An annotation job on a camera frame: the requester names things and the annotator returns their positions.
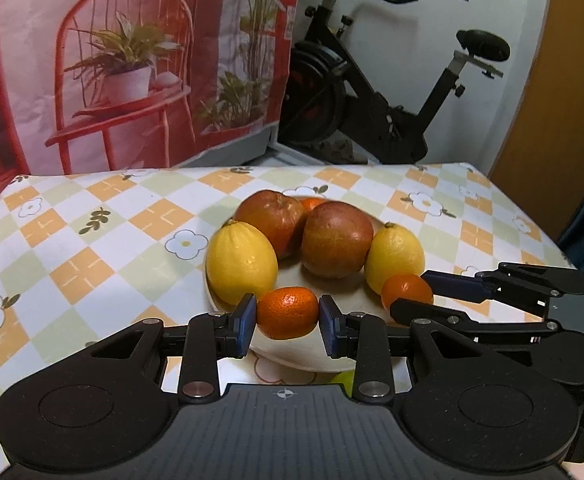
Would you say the yellow lemon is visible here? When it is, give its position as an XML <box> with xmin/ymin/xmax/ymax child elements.
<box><xmin>205</xmin><ymin>219</ymin><xmax>279</xmax><ymax>306</ymax></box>
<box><xmin>365</xmin><ymin>222</ymin><xmax>425</xmax><ymax>295</ymax></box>

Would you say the orange tangerine gripped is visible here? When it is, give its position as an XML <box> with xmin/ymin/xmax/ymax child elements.
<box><xmin>256</xmin><ymin>287</ymin><xmax>319</xmax><ymax>340</ymax></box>

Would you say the large red apple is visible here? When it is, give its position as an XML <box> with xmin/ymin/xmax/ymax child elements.
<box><xmin>301</xmin><ymin>200</ymin><xmax>374</xmax><ymax>280</ymax></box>

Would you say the small red apple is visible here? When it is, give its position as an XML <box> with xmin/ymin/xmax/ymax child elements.
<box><xmin>233</xmin><ymin>190</ymin><xmax>306</xmax><ymax>260</ymax></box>

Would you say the small orange tangerine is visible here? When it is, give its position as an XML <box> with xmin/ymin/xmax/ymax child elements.
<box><xmin>299</xmin><ymin>197</ymin><xmax>327</xmax><ymax>212</ymax></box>

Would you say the checkered floral tablecloth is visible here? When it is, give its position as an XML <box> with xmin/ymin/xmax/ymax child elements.
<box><xmin>0</xmin><ymin>162</ymin><xmax>567</xmax><ymax>472</ymax></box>

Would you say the black exercise bike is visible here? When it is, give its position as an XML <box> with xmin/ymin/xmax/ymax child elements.
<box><xmin>277</xmin><ymin>0</ymin><xmax>512</xmax><ymax>165</ymax></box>

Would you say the printed pink backdrop cloth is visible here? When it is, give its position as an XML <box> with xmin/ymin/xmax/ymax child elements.
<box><xmin>0</xmin><ymin>0</ymin><xmax>297</xmax><ymax>193</ymax></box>

